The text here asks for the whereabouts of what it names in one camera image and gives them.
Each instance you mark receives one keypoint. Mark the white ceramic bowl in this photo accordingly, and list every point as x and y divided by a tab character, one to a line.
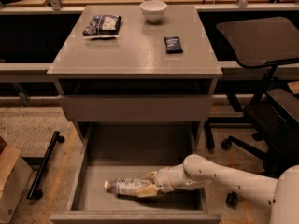
153	10

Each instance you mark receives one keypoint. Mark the open grey middle drawer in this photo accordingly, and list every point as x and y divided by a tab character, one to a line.
132	150

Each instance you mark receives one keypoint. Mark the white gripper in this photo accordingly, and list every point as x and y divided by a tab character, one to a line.
163	180

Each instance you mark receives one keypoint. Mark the grey drawer cabinet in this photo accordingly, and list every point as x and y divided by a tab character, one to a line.
135	61

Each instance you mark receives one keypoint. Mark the clear plastic water bottle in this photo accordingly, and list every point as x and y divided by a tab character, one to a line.
126	186

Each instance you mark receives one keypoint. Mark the black office chair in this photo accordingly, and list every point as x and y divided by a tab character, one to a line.
267	43

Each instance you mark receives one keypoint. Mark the blue white snack bag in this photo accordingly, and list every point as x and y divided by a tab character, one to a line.
101	25

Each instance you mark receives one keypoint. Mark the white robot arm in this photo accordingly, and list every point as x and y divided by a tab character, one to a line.
281	194

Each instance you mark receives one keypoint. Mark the small dark blue packet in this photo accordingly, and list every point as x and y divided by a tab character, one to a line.
172	45

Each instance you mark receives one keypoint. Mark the closed grey upper drawer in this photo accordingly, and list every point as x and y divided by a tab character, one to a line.
127	108

